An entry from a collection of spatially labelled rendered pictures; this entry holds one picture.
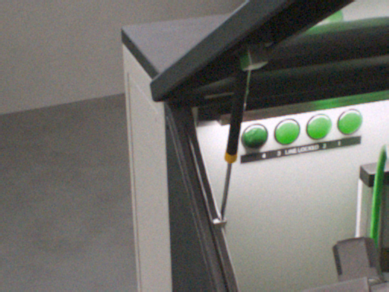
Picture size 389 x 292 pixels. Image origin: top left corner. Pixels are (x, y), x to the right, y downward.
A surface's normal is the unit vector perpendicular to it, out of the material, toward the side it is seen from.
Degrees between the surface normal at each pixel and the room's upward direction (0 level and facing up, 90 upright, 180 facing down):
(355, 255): 41
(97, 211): 0
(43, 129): 0
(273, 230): 90
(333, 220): 90
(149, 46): 0
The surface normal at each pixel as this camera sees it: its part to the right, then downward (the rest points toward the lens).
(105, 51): 0.41, 0.39
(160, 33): -0.01, -0.90
